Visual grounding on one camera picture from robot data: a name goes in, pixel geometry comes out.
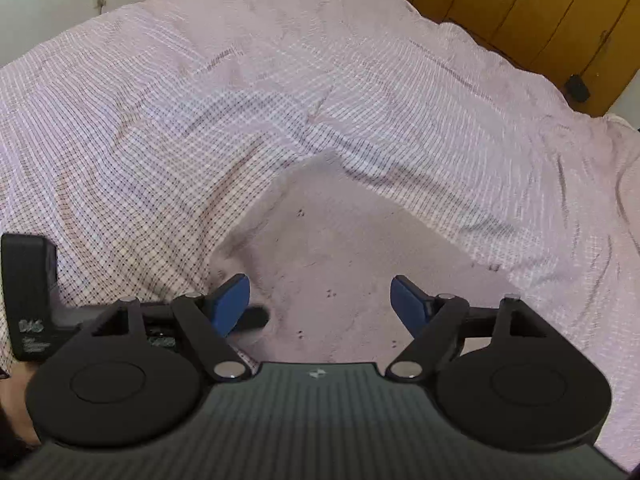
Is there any wooden wardrobe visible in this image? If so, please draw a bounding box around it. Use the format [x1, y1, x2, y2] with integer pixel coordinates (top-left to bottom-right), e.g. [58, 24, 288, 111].
[325, 0, 640, 119]

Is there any plaid bed sheet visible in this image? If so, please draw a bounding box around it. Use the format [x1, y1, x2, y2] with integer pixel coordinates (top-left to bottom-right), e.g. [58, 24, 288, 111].
[0, 0, 640, 472]

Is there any small black box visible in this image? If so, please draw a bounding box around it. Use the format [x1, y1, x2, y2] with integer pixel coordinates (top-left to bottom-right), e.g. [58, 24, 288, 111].
[565, 74, 592, 103]

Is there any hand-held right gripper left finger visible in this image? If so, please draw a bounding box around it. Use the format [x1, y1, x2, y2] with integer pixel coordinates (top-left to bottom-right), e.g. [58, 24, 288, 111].
[75, 274, 251, 381]

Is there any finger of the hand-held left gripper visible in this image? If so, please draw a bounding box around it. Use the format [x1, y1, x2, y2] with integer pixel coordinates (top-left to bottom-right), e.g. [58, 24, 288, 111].
[232, 306, 272, 334]

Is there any pink fuzzy cloth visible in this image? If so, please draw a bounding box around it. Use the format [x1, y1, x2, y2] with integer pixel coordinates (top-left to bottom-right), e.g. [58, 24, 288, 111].
[212, 157, 531, 367]

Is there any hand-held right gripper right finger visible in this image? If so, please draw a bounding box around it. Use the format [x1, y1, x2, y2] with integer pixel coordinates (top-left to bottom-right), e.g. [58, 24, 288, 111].
[386, 274, 563, 380]

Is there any pink fuzzy blanket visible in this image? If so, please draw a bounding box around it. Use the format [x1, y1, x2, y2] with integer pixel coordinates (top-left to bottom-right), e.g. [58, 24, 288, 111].
[602, 114, 640, 143]

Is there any person's left hand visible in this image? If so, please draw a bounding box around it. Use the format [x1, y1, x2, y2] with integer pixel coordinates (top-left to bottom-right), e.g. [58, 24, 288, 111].
[0, 360, 43, 448]

